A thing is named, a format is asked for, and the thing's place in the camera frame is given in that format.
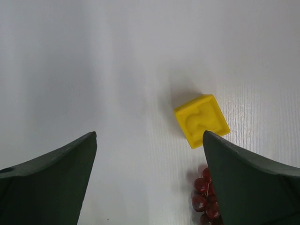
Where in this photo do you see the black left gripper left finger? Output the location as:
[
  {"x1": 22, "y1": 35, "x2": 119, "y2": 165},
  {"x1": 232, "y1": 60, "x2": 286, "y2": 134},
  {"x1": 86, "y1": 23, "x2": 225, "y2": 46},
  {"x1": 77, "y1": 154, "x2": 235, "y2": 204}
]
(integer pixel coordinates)
[{"x1": 0, "y1": 132, "x2": 97, "y2": 225}]

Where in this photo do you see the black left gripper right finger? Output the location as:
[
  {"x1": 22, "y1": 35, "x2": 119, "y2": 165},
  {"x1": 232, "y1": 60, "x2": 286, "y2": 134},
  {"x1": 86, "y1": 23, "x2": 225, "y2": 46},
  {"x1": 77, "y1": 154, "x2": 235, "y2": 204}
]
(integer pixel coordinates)
[{"x1": 203, "y1": 131, "x2": 300, "y2": 225}]

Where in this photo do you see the red plastic grape bunch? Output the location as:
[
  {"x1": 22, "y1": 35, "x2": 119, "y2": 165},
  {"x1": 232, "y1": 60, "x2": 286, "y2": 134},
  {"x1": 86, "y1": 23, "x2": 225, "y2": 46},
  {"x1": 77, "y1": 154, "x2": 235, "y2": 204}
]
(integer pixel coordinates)
[{"x1": 191, "y1": 167, "x2": 224, "y2": 225}]

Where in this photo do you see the yellow toy block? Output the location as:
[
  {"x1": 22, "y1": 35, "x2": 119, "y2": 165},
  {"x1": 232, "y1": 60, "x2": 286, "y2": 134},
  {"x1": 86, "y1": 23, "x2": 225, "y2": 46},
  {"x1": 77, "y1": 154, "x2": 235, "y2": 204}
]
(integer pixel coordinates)
[{"x1": 174, "y1": 94, "x2": 230, "y2": 149}]

